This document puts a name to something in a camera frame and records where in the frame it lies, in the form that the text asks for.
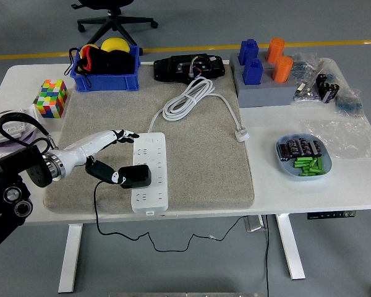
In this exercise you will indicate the black plug adapter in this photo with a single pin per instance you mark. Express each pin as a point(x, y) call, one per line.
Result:
point(137, 176)

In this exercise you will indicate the purple round plate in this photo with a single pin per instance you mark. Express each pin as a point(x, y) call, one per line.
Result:
point(6, 144)

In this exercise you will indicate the white power strip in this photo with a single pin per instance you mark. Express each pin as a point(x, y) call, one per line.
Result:
point(154, 148)

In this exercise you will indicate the blue plastic bin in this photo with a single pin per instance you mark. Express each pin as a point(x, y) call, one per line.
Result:
point(105, 83)

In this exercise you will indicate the white table leg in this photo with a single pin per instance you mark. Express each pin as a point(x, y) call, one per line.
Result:
point(292, 247)
point(69, 260)

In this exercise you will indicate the black table control panel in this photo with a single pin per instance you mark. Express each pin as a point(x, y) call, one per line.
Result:
point(330, 215)

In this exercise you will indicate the clear bag of silver parts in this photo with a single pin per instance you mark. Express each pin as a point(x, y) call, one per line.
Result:
point(306, 94)

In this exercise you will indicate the green battery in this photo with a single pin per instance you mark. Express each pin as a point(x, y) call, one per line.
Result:
point(313, 164)
point(301, 160)
point(310, 174)
point(307, 169)
point(301, 165)
point(319, 164)

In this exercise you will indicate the clear bag of blue components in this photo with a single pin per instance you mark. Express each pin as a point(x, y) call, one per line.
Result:
point(349, 103)

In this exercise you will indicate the small yellow ball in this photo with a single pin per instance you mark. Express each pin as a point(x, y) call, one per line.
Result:
point(91, 48)

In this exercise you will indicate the orange cylinder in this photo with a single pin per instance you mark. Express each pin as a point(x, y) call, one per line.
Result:
point(283, 69)
point(275, 49)

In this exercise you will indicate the multicoloured puzzle cube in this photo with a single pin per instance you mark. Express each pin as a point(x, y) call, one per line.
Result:
point(52, 99)

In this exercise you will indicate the clear bag of blue resistors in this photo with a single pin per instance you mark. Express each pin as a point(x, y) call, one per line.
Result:
point(303, 66)

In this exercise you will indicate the silver metal bracket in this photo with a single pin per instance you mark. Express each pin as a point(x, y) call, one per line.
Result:
point(253, 224)

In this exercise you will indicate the black electronic device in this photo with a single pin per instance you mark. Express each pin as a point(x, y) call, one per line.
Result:
point(170, 69)

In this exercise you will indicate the empty clear plastic bag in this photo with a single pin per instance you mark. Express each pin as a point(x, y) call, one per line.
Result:
point(343, 139)

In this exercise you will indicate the grey-brown mat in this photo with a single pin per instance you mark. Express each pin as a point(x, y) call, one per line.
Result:
point(204, 161)

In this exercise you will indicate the white switch plate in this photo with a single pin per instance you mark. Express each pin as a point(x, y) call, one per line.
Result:
point(31, 113)

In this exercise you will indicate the white wall socket panel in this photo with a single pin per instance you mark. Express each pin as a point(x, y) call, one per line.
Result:
point(14, 128)

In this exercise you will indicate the clear bag of black capacitors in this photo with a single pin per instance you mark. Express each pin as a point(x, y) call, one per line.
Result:
point(327, 88)

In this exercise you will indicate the grey block holder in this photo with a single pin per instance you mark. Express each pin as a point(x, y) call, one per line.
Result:
point(266, 94)
point(263, 63)

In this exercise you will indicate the light blue tray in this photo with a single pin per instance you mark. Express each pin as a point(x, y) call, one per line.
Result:
point(284, 168)

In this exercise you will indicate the blue square block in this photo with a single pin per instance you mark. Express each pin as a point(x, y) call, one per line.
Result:
point(249, 51)
point(253, 72)

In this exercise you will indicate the large yellow ball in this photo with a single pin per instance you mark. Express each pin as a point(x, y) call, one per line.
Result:
point(114, 44)

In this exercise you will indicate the black capacitor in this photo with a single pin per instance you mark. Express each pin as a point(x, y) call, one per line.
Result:
point(303, 146)
point(316, 148)
point(285, 151)
point(293, 147)

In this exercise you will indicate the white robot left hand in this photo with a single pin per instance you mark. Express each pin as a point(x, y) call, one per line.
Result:
point(77, 151)

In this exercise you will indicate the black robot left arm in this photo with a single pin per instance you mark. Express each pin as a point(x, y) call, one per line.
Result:
point(6, 182)

